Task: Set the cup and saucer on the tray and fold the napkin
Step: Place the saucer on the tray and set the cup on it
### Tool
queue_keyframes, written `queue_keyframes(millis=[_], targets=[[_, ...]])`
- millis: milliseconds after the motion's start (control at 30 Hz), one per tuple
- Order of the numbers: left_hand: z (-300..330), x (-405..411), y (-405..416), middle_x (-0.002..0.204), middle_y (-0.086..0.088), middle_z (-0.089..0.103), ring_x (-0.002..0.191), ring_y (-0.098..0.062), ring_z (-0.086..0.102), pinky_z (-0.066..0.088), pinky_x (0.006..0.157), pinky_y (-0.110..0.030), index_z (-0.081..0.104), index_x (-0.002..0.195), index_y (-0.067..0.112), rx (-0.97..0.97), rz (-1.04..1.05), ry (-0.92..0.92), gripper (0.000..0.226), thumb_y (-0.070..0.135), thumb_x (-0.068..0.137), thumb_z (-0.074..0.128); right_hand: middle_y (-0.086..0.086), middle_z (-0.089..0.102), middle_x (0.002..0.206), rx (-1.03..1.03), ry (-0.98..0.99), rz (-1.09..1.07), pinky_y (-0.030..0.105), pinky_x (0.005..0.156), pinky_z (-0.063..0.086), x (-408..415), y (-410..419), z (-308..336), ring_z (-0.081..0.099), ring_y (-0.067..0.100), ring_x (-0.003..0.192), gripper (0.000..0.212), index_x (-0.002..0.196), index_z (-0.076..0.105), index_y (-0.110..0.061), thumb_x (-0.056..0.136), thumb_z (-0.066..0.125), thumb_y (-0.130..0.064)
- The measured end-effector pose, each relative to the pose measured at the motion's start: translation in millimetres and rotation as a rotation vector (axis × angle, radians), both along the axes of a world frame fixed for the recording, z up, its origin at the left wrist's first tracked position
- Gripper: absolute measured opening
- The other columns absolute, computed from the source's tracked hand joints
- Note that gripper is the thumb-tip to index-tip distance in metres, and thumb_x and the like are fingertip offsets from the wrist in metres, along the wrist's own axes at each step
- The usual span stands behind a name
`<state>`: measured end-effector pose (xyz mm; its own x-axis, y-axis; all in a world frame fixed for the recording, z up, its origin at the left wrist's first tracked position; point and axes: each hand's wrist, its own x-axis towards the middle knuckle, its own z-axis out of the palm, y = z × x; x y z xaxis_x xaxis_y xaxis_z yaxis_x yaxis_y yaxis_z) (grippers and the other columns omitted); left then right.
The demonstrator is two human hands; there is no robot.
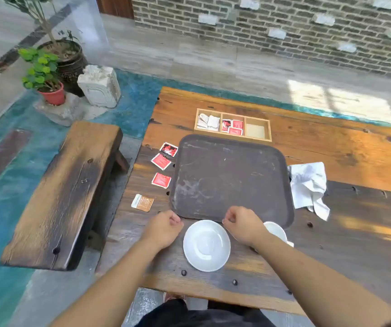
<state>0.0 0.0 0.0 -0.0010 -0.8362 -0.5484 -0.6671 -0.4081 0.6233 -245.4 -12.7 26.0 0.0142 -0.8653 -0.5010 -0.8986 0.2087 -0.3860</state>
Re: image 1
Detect green plant red pot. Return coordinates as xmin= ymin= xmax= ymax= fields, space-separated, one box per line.
xmin=17 ymin=47 xmax=67 ymax=106

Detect person's right forearm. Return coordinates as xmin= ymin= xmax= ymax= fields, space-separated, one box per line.
xmin=250 ymin=231 xmax=391 ymax=327

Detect wooden bench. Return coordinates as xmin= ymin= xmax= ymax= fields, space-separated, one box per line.
xmin=0 ymin=120 xmax=131 ymax=272

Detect tall plant dark pot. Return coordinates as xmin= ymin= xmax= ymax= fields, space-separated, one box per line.
xmin=0 ymin=0 xmax=89 ymax=98

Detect brown wooden door post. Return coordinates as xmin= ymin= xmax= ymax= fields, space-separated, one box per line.
xmin=95 ymin=0 xmax=135 ymax=20

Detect black trousers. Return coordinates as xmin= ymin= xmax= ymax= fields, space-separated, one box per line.
xmin=135 ymin=298 xmax=276 ymax=327

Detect flat grey stone base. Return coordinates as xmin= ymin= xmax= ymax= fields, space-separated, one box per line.
xmin=33 ymin=93 xmax=107 ymax=128

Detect white saucer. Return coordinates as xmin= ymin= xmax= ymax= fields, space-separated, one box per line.
xmin=183 ymin=219 xmax=231 ymax=273

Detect person's left forearm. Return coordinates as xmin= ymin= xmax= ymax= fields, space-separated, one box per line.
xmin=51 ymin=234 xmax=164 ymax=327

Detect dark brown tray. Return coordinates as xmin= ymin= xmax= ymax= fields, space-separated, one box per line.
xmin=169 ymin=134 xmax=295 ymax=229

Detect white cloth napkin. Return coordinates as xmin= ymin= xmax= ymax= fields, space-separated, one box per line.
xmin=287 ymin=162 xmax=331 ymax=222

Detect wooden table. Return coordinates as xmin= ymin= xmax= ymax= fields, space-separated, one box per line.
xmin=95 ymin=86 xmax=391 ymax=317

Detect person's left hand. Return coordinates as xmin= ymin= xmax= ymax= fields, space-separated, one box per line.
xmin=140 ymin=210 xmax=185 ymax=252

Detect person's right hand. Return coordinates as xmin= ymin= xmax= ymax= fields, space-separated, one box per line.
xmin=222 ymin=206 xmax=271 ymax=249

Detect wooden compartment box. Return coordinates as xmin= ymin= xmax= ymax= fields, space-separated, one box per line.
xmin=194 ymin=108 xmax=273 ymax=144

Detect carved grey stone block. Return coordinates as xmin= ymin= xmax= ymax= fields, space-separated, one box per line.
xmin=77 ymin=64 xmax=122 ymax=109

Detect white teacup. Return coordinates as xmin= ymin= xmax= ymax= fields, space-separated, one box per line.
xmin=263 ymin=221 xmax=295 ymax=248

